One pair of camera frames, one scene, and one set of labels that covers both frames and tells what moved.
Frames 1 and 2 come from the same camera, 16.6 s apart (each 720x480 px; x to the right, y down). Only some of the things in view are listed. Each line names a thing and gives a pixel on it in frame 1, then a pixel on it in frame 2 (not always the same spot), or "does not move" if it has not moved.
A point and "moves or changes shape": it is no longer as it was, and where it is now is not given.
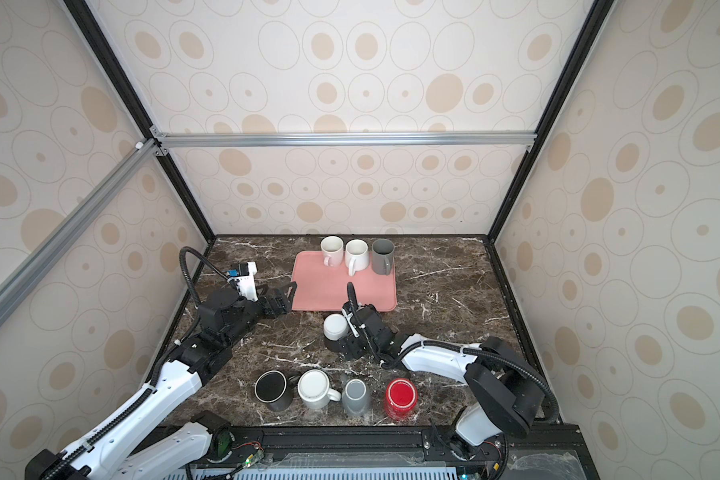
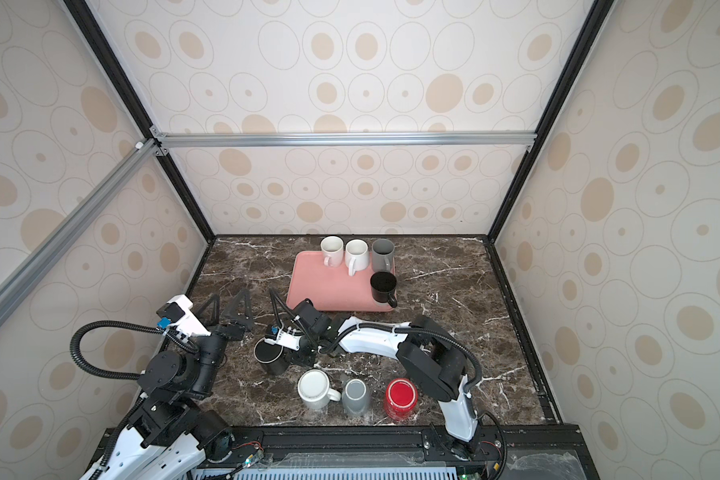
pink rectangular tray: (323, 288) does not move
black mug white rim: (274, 388) → (271, 354)
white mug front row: (313, 387) does not move
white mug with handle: (356, 256) does not move
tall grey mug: (382, 256) does not move
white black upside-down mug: (335, 328) moves or changes shape
